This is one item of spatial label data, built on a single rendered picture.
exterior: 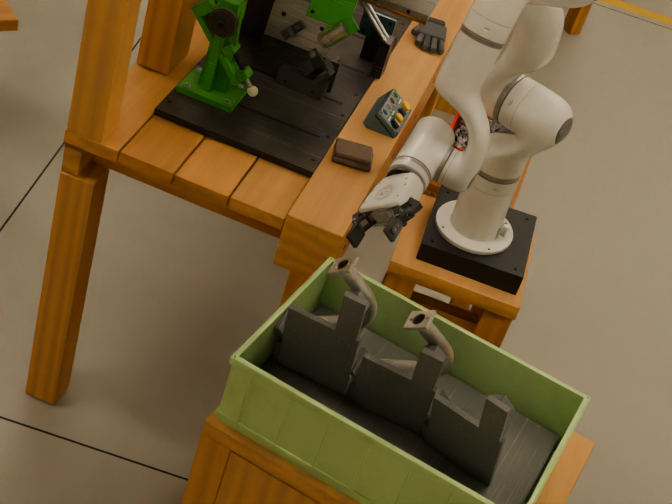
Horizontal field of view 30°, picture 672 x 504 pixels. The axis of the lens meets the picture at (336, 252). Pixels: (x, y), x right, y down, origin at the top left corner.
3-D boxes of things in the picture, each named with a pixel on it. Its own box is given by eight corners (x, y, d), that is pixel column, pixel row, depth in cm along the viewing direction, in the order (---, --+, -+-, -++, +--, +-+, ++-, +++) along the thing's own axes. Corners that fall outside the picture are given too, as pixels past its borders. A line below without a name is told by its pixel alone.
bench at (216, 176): (396, 216, 457) (474, 3, 405) (255, 493, 338) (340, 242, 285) (221, 145, 463) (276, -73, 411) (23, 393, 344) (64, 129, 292)
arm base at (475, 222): (522, 225, 304) (546, 165, 292) (496, 266, 290) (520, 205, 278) (452, 192, 308) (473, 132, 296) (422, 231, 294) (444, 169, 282)
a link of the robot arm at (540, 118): (490, 145, 294) (521, 59, 278) (554, 186, 286) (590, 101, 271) (461, 163, 285) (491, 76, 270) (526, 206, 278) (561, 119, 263)
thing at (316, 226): (462, 38, 413) (477, -2, 404) (326, 286, 293) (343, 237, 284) (422, 22, 414) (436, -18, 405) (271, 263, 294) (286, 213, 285)
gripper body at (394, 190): (377, 169, 246) (352, 207, 240) (417, 160, 239) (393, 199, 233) (396, 197, 250) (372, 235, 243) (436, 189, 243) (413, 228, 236)
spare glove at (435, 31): (413, 18, 381) (415, 10, 379) (446, 28, 381) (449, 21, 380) (407, 47, 364) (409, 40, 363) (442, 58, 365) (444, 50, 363)
